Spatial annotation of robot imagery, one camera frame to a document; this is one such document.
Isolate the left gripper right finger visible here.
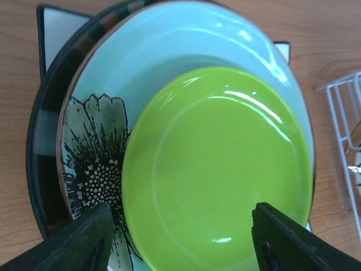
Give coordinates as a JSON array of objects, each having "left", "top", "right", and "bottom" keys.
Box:
[{"left": 252, "top": 202, "right": 360, "bottom": 270}]

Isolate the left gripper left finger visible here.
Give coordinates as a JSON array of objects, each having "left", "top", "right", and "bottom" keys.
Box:
[{"left": 1, "top": 203, "right": 113, "bottom": 270}]

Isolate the lime green plate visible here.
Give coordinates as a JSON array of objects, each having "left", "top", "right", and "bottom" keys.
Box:
[{"left": 122, "top": 67, "right": 313, "bottom": 270}]

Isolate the white wire dish rack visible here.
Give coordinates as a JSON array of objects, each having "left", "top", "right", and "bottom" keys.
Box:
[{"left": 315, "top": 70, "right": 360, "bottom": 235}]

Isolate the black rimmed plate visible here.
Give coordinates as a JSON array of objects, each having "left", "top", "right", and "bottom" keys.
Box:
[{"left": 25, "top": 0, "right": 159, "bottom": 241}]

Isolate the teal flower plate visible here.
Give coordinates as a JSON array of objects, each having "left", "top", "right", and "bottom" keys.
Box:
[{"left": 56, "top": 1, "right": 315, "bottom": 270}]

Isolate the white square plate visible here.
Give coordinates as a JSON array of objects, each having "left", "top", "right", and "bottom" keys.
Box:
[{"left": 36, "top": 3, "right": 314, "bottom": 241}]

